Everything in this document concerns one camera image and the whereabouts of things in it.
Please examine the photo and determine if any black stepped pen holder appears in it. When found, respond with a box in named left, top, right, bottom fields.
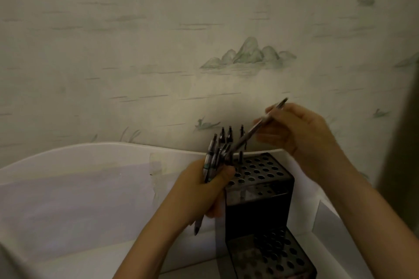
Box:
left=220, top=152, right=318, bottom=279

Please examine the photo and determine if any person's right forearm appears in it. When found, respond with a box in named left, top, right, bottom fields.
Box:
left=308, top=158, right=419, bottom=279

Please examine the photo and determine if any person's left hand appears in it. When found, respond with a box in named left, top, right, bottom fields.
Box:
left=163, top=159, right=237, bottom=228

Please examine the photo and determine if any person's left forearm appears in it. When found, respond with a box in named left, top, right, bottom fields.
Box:
left=113, top=204, right=198, bottom=279

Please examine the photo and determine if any white plastic bin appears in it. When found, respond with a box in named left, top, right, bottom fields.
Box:
left=0, top=141, right=377, bottom=279

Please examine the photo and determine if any single grey ballpoint pen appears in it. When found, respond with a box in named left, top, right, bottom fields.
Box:
left=224, top=97, right=289, bottom=160

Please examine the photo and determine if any black-capped standing pen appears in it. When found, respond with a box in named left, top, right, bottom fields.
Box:
left=238, top=124, right=246, bottom=162

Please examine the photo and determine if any bundle of grey pens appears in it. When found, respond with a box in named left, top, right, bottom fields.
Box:
left=193, top=126, right=237, bottom=236

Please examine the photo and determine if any person's right hand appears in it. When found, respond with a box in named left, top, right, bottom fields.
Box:
left=253, top=102, right=348, bottom=185

